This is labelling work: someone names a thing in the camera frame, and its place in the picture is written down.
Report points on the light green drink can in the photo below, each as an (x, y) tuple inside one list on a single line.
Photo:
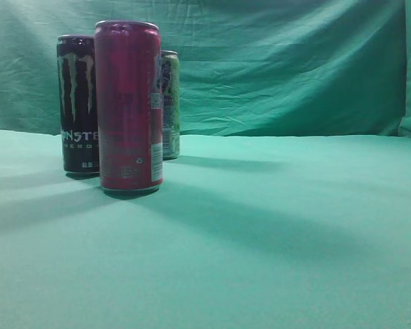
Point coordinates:
[(170, 95)]

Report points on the green cloth backdrop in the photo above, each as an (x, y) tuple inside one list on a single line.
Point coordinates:
[(248, 68)]

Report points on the pink energy drink can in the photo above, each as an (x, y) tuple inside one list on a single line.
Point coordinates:
[(129, 105)]

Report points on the black Monster energy can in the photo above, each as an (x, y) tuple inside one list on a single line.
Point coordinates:
[(78, 104)]

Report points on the green table cloth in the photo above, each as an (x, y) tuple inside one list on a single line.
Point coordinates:
[(245, 232)]

